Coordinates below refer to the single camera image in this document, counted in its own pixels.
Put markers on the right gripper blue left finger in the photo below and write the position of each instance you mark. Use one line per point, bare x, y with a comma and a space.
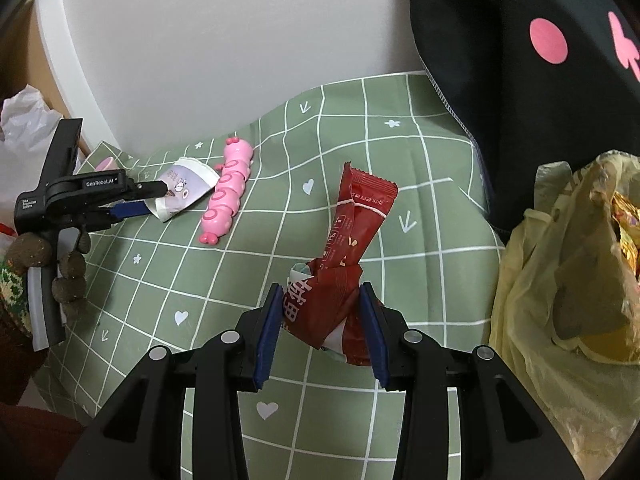
269, 324

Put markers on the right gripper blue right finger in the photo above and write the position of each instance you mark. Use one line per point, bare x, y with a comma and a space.
373, 323

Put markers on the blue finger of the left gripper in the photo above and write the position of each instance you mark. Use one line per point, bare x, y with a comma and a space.
125, 210
149, 190

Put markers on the white crushed paper cup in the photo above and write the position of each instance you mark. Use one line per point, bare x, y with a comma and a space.
187, 180

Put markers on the dark red snack wrapper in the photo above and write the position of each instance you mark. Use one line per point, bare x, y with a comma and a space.
320, 304

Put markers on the red gold candy wrapper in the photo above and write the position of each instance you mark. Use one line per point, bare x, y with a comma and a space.
625, 217

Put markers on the yellow-green trash bag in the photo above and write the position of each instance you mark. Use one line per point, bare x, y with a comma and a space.
566, 312

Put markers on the left hand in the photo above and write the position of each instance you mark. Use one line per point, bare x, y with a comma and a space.
31, 251

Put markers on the pink cylindrical box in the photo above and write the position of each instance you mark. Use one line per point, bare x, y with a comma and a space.
107, 164

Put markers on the white plastic bag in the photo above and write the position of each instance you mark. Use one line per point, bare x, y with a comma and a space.
27, 127

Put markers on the pink caterpillar toy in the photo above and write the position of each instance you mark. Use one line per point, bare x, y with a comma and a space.
224, 203

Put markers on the black hello kitty bag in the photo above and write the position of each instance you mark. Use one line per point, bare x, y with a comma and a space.
533, 82

